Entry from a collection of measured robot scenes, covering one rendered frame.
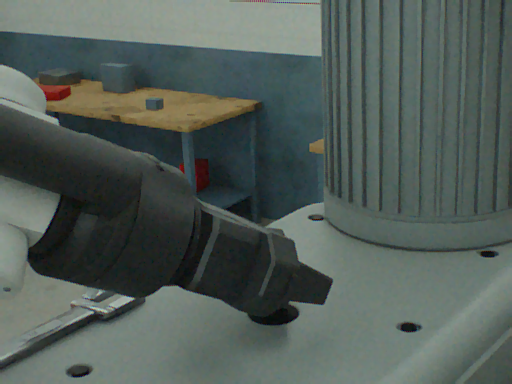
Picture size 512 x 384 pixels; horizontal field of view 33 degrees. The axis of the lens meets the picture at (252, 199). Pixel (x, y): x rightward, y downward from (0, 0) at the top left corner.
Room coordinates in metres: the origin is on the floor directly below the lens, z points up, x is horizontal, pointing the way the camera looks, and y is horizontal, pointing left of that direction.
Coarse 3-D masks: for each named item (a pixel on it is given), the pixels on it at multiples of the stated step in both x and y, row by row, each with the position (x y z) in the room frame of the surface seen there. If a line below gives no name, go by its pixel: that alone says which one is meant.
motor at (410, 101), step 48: (336, 0) 0.74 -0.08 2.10; (384, 0) 0.70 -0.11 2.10; (432, 0) 0.68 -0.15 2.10; (480, 0) 0.68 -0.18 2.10; (336, 48) 0.74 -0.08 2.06; (384, 48) 0.70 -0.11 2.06; (432, 48) 0.68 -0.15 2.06; (480, 48) 0.68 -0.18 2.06; (336, 96) 0.74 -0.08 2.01; (384, 96) 0.70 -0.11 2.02; (432, 96) 0.68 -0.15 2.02; (480, 96) 0.68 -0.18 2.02; (336, 144) 0.74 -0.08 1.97; (384, 144) 0.70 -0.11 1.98; (432, 144) 0.68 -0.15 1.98; (480, 144) 0.68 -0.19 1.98; (336, 192) 0.74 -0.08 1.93; (384, 192) 0.70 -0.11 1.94; (432, 192) 0.68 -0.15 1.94; (480, 192) 0.68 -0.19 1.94; (384, 240) 0.69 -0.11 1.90; (432, 240) 0.68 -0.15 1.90; (480, 240) 0.68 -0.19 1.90
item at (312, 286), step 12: (300, 264) 0.55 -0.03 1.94; (300, 276) 0.55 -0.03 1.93; (312, 276) 0.55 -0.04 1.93; (324, 276) 0.56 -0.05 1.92; (300, 288) 0.55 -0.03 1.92; (312, 288) 0.55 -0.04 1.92; (324, 288) 0.56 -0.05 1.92; (300, 300) 0.55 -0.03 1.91; (312, 300) 0.55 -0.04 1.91; (324, 300) 0.56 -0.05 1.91
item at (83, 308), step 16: (80, 304) 0.60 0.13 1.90; (96, 304) 0.59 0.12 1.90; (112, 304) 0.59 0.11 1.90; (128, 304) 0.59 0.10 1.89; (64, 320) 0.57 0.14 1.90; (80, 320) 0.57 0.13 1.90; (32, 336) 0.55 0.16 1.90; (48, 336) 0.55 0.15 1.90; (0, 352) 0.53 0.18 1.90; (16, 352) 0.53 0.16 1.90; (0, 368) 0.52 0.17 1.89
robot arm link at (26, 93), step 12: (0, 72) 0.47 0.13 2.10; (12, 72) 0.48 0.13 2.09; (0, 84) 0.47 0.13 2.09; (12, 84) 0.47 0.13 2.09; (24, 84) 0.48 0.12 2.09; (0, 96) 0.46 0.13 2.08; (12, 96) 0.47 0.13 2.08; (24, 96) 0.47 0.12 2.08; (36, 96) 0.48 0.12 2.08; (36, 108) 0.48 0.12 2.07
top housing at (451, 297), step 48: (336, 240) 0.71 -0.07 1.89; (336, 288) 0.61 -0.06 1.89; (384, 288) 0.61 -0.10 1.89; (432, 288) 0.61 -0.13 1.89; (480, 288) 0.60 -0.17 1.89; (96, 336) 0.56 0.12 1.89; (144, 336) 0.55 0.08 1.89; (192, 336) 0.55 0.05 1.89; (240, 336) 0.54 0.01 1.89; (288, 336) 0.54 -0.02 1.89; (336, 336) 0.54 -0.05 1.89; (384, 336) 0.53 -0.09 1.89; (432, 336) 0.53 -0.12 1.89; (480, 336) 0.56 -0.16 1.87
